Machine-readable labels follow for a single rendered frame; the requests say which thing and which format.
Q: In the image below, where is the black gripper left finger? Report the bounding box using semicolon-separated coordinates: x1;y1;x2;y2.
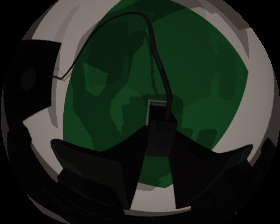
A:
50;126;147;211

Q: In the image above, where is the black cable with plug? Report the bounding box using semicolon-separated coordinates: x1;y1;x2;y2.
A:
47;12;177;157

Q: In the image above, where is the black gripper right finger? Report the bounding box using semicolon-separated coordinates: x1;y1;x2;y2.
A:
167;131;254;209

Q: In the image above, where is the green circuit board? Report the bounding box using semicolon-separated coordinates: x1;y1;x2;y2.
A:
62;0;249;152

